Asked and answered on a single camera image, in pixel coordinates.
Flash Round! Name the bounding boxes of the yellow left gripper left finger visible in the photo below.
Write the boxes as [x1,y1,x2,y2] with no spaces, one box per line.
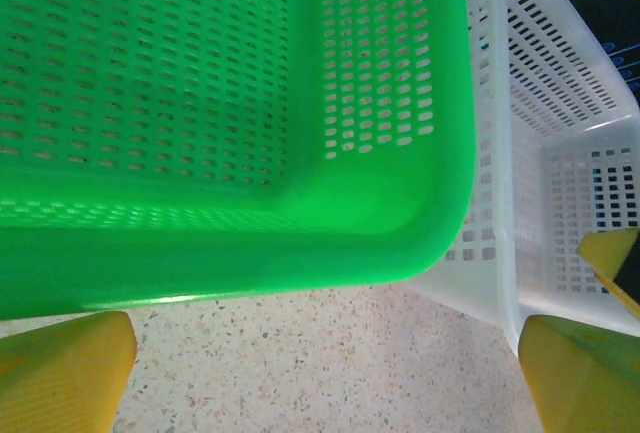
[0,310,139,433]

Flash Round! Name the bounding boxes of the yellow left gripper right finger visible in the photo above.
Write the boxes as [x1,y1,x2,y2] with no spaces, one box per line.
[517,313,640,433]

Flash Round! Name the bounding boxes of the white perforated plastic basket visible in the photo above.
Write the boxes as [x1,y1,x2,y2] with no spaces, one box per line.
[399,0,640,354]

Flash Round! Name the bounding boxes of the green perforated plastic basket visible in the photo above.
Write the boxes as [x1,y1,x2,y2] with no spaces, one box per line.
[0,0,476,322]

